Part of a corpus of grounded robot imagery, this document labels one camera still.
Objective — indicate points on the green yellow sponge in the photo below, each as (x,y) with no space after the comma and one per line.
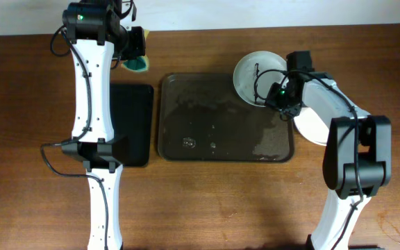
(140,64)

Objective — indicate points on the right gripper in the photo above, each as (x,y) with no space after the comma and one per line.
(274,98)

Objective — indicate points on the white plate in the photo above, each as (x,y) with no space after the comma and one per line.
(260,67)
(311,126)

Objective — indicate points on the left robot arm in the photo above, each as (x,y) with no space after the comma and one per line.
(98,43)

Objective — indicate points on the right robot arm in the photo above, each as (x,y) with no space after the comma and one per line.
(357,157)

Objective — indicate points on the small black tray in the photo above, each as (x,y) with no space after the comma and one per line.
(131,108)

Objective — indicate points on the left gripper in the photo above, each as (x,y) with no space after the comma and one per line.
(137,43)

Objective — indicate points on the large brown tray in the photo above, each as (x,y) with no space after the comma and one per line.
(202,118)

